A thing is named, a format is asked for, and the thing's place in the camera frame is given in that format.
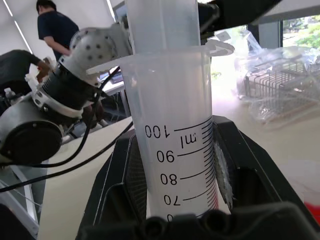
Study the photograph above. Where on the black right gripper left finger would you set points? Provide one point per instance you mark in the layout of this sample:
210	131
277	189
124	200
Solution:
112	185

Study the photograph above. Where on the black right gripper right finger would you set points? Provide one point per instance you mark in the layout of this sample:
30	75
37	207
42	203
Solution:
252	180

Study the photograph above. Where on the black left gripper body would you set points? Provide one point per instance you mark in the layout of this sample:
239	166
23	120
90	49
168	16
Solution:
237	12

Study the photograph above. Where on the translucent syringe plunger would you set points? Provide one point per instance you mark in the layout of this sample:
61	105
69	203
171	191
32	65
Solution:
162	25

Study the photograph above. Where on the translucent graduated syringe barrel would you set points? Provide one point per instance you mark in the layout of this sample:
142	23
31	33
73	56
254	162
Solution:
170	100

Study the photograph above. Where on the clear water bottle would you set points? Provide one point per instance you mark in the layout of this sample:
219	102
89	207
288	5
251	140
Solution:
9	93

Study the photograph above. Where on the person in black top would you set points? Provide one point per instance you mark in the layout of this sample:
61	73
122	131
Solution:
15	67

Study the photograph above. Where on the person in dark blue shirt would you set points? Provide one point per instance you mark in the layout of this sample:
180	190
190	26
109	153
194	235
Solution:
56	27

